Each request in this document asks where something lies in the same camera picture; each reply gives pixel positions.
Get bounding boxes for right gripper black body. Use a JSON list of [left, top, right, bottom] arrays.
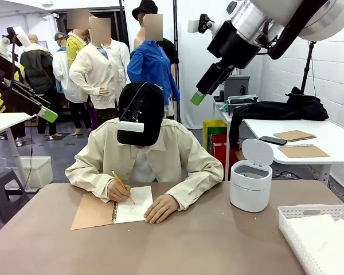
[[207, 19, 262, 70]]

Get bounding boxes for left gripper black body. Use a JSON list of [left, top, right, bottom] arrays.
[[0, 46, 19, 96]]

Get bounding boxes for yellow pencil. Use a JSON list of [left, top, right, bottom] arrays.
[[111, 170, 136, 205]]

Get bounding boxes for spiral notebook kraft cover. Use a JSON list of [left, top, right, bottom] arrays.
[[71, 185, 154, 231]]

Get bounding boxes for person's right forearm cream sleeve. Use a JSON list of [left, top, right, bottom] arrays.
[[65, 163, 116, 202]]

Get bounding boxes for person's left forearm cream sleeve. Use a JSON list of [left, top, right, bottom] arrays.
[[166, 163, 225, 211]]

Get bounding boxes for person's right hand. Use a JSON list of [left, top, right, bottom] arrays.
[[106, 179, 133, 203]]

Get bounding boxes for person's left hand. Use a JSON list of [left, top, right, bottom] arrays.
[[143, 194, 180, 225]]

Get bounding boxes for white backdrop panel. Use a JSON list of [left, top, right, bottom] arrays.
[[125, 0, 222, 130]]

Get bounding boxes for mannequin dark green vest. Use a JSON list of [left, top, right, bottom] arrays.
[[19, 33, 60, 142]]

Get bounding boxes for grey box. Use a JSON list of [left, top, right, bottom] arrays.
[[223, 74, 251, 103]]

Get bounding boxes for mannequin white shirt grey cap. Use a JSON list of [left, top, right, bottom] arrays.
[[52, 32, 88, 137]]

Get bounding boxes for dark tray with items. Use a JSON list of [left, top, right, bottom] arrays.
[[227, 95, 259, 116]]

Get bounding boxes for white tilted desk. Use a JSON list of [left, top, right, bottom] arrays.
[[0, 112, 37, 193]]

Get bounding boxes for yellow green shopping bag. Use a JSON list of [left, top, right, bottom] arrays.
[[202, 120, 228, 153]]

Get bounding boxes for mannequin in black shirt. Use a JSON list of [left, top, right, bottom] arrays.
[[160, 37, 181, 76]]

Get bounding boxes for white storage crate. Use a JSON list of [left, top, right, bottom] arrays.
[[9, 156, 54, 190]]

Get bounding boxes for mannequin in yellow shirt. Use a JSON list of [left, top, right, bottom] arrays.
[[65, 8, 90, 68]]

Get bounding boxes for mannequin in blue shirt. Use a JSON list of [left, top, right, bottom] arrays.
[[127, 13, 181, 120]]

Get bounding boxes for mannequin cream cardigan camo trousers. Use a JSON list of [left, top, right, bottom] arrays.
[[69, 16, 130, 127]]

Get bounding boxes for red shopping bag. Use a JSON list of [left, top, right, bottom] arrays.
[[210, 132, 242, 176]]

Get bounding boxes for person torso cream jacket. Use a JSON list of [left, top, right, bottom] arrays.
[[65, 117, 225, 211]]

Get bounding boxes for black light stand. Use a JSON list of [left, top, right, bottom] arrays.
[[299, 41, 318, 96]]

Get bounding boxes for dark grey plastic stool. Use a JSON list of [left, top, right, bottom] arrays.
[[0, 168, 30, 225]]

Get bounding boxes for black garment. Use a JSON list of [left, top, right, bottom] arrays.
[[228, 86, 330, 149]]

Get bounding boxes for black smartphone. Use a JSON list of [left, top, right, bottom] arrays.
[[259, 135, 288, 146]]

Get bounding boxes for black bucket hat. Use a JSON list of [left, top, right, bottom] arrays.
[[131, 0, 158, 21]]

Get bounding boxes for white side table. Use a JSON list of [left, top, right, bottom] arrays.
[[213, 99, 344, 187]]

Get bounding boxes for white lidded trash bin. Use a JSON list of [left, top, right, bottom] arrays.
[[229, 138, 274, 214]]

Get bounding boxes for closed kraft spiral notebook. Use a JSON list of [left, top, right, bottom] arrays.
[[277, 144, 331, 159]]

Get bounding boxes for white perforated plastic basket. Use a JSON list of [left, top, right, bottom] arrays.
[[277, 203, 344, 275]]

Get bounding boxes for white paper stack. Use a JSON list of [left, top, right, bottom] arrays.
[[287, 214, 344, 275]]

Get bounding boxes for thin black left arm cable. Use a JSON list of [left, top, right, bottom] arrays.
[[0, 33, 18, 123]]

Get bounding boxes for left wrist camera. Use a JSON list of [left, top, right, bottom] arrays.
[[5, 25, 33, 49]]

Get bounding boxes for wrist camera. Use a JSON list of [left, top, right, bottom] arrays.
[[187, 13, 222, 37], [5, 25, 33, 49]]

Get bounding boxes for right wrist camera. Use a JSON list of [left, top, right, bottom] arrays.
[[187, 13, 222, 37]]

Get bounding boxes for black head camera mount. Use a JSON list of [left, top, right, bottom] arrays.
[[119, 100, 144, 123]]

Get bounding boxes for white head camera box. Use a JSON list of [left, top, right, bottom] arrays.
[[117, 121, 145, 133]]

